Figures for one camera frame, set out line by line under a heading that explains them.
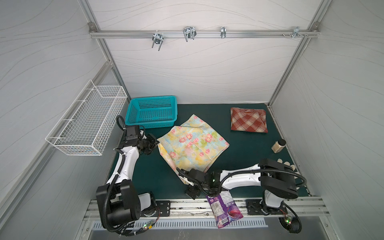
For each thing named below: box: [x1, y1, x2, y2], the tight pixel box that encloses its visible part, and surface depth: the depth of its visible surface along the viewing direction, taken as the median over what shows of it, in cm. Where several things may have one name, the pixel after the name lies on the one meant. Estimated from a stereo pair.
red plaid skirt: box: [230, 107, 268, 133], surface depth 109 cm
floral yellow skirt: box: [157, 114, 230, 185], surface depth 97 cm
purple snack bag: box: [206, 190, 244, 229], surface depth 73 cm
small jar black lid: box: [271, 139, 287, 154], surface depth 91 cm
